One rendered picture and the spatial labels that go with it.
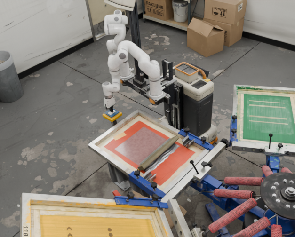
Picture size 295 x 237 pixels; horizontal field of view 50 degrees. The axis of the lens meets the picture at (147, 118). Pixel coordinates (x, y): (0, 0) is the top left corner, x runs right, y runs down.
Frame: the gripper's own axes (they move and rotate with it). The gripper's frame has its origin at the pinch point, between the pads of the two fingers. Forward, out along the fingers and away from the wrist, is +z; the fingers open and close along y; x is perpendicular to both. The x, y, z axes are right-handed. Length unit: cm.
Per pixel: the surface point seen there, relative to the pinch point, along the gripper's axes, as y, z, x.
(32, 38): -76, 44, -290
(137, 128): 0.1, 4.1, 32.7
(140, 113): -13.5, 0.7, 23.3
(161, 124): -13.5, 0.7, 47.5
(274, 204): 23, -31, 159
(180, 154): 1, 4, 80
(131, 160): 29, 4, 54
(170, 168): 16, 4, 82
